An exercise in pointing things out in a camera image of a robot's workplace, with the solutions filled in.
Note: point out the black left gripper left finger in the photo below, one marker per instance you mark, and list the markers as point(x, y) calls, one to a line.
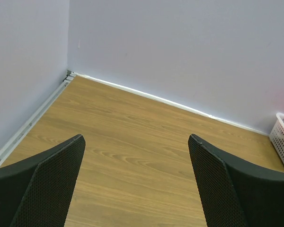
point(37, 191)

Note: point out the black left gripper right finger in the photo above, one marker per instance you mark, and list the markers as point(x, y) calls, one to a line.
point(233, 191)

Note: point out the white plastic laundry basket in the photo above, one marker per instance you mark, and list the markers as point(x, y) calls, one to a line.
point(276, 135)

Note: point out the aluminium table edge rail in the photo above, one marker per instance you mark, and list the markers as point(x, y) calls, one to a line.
point(14, 141)

